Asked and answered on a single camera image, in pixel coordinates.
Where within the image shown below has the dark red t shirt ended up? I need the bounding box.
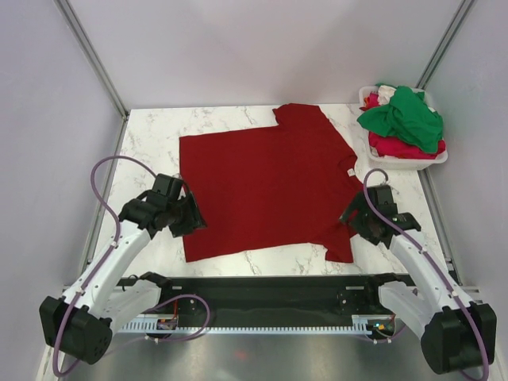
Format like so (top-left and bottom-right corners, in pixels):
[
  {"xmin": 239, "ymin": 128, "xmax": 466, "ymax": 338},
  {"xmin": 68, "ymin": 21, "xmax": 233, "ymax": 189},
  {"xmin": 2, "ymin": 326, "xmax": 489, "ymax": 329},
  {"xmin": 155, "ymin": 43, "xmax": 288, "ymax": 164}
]
[{"xmin": 179, "ymin": 103, "xmax": 362, "ymax": 263}]

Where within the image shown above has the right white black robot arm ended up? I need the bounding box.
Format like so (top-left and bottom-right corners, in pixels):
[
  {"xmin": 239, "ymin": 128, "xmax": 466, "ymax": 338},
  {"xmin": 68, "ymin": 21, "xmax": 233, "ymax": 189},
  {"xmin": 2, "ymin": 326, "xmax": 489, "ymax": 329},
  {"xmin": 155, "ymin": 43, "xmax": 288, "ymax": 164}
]
[{"xmin": 340, "ymin": 185, "xmax": 497, "ymax": 375}]

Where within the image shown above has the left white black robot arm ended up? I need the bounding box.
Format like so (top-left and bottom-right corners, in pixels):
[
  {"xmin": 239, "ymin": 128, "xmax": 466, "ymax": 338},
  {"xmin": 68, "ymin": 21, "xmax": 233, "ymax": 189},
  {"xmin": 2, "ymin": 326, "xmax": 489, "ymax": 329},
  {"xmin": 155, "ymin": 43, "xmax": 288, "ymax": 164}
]
[{"xmin": 39, "ymin": 174, "xmax": 206, "ymax": 364}]

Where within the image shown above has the white laundry basket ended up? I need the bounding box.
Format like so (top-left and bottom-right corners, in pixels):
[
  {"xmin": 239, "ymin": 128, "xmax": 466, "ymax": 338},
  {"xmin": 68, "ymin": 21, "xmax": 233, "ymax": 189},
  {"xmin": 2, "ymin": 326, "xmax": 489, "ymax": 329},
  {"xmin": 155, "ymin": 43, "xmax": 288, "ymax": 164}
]
[{"xmin": 358, "ymin": 86, "xmax": 448, "ymax": 171}]

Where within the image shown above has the bright red t shirt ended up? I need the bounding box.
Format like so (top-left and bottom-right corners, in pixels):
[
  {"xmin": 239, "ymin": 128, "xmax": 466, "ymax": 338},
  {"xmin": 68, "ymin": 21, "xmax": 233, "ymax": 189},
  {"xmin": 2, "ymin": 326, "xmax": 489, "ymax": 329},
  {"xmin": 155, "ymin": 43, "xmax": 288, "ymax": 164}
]
[{"xmin": 368, "ymin": 132, "xmax": 446, "ymax": 160}]

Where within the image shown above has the green t shirt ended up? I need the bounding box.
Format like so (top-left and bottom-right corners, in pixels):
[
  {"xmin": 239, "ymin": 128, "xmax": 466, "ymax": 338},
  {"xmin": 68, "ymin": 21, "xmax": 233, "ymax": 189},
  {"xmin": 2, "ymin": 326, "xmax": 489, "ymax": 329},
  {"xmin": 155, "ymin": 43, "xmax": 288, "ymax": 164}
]
[{"xmin": 357, "ymin": 86, "xmax": 444, "ymax": 153}]

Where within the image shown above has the white pink garment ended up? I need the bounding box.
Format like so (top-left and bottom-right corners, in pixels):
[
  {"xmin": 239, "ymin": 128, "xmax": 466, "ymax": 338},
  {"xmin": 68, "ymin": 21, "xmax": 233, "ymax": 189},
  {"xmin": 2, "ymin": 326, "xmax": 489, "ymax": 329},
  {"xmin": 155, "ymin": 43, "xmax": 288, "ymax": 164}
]
[{"xmin": 359, "ymin": 84, "xmax": 396, "ymax": 111}]

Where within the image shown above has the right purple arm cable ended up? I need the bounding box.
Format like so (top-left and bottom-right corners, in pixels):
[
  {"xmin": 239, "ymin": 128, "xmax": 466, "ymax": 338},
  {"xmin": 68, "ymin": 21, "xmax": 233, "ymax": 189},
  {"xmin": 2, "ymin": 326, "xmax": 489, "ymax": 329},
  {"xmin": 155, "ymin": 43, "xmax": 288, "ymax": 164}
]
[{"xmin": 363, "ymin": 168, "xmax": 491, "ymax": 376}]

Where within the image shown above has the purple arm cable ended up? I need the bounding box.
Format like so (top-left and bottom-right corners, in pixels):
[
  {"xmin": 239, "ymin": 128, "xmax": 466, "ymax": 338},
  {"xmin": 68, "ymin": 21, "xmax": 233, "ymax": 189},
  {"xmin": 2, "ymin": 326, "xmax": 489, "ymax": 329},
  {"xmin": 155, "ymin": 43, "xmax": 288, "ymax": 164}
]
[
  {"xmin": 53, "ymin": 156, "xmax": 160, "ymax": 378},
  {"xmin": 363, "ymin": 168, "xmax": 491, "ymax": 376}
]

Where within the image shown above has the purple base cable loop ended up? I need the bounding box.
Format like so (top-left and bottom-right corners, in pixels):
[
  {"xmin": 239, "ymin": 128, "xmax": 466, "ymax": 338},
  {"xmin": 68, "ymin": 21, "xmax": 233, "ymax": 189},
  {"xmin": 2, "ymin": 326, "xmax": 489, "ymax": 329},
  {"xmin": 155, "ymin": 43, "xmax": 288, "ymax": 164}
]
[{"xmin": 144, "ymin": 293, "xmax": 210, "ymax": 343}]

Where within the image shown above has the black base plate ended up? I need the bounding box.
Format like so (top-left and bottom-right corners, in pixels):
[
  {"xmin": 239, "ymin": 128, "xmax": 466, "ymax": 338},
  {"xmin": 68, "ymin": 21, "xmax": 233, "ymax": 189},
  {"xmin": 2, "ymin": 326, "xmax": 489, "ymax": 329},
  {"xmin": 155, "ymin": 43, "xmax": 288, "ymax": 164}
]
[{"xmin": 130, "ymin": 273, "xmax": 410, "ymax": 329}]

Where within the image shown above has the white slotted cable duct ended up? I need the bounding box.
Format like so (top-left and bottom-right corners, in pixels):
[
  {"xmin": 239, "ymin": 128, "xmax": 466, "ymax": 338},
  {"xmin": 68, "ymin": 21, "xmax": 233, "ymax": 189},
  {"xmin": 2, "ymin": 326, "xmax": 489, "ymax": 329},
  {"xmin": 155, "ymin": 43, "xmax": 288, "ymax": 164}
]
[{"xmin": 119, "ymin": 315, "xmax": 395, "ymax": 335}]

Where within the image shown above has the left aluminium frame post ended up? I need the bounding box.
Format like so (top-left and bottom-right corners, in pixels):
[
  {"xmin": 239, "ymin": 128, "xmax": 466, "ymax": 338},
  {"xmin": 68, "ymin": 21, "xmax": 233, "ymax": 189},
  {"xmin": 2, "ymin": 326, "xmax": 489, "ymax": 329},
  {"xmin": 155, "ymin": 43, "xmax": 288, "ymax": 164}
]
[{"xmin": 54, "ymin": 0, "xmax": 130, "ymax": 120}]

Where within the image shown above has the aluminium frame post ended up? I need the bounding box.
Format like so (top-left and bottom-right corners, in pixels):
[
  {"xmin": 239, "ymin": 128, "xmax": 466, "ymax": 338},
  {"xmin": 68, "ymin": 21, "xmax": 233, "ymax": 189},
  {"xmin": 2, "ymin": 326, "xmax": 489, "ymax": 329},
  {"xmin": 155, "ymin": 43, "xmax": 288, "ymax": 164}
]
[
  {"xmin": 416, "ymin": 0, "xmax": 477, "ymax": 90},
  {"xmin": 54, "ymin": 0, "xmax": 130, "ymax": 120}
]

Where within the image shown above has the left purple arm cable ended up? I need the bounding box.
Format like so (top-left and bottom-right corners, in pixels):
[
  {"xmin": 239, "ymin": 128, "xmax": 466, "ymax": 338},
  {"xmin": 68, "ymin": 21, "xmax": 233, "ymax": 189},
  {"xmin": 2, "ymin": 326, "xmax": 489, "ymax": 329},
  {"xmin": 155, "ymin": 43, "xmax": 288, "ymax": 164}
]
[{"xmin": 53, "ymin": 156, "xmax": 160, "ymax": 378}]

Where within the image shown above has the right aluminium frame post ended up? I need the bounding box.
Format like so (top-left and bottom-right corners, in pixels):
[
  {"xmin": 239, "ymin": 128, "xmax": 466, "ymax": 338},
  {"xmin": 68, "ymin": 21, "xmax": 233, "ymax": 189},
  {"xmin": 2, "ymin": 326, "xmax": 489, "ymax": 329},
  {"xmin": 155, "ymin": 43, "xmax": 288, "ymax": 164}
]
[{"xmin": 416, "ymin": 0, "xmax": 477, "ymax": 90}]

